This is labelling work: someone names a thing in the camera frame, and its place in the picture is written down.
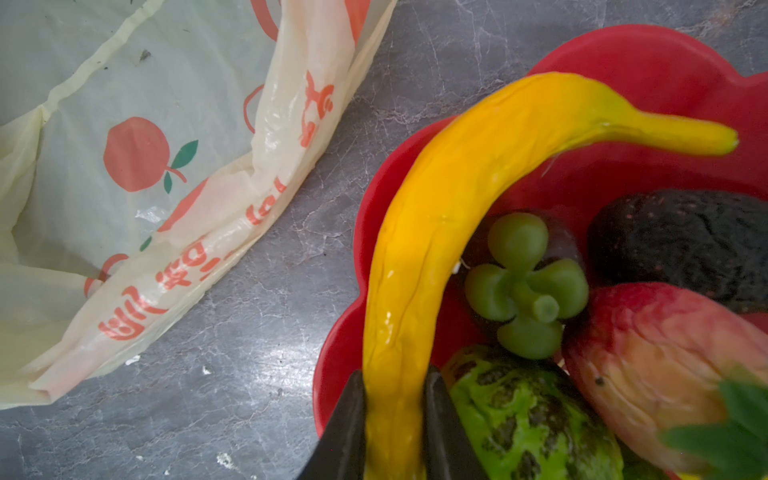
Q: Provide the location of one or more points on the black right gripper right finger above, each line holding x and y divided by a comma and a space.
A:
447, 450

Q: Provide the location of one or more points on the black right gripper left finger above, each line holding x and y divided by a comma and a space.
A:
340, 452

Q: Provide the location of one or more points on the bright green bumpy fake fruit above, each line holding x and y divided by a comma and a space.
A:
525, 419

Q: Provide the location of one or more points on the dark purple fake mangosteen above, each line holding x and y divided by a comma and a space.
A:
523, 279

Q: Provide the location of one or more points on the red fake strawberry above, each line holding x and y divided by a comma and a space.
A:
679, 378

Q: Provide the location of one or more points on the dark fake avocado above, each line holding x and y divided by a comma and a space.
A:
710, 242

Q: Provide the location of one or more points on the pale yellow printed plastic bag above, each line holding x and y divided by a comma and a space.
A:
145, 147

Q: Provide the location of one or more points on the yellow fake banana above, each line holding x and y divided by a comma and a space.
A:
450, 187

